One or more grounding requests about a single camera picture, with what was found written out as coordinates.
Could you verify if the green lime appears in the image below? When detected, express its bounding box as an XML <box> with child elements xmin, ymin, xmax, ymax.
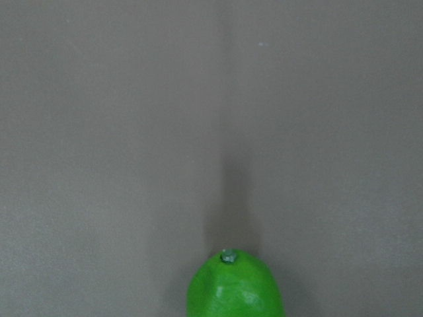
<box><xmin>186</xmin><ymin>248</ymin><xmax>286</xmax><ymax>316</ymax></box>

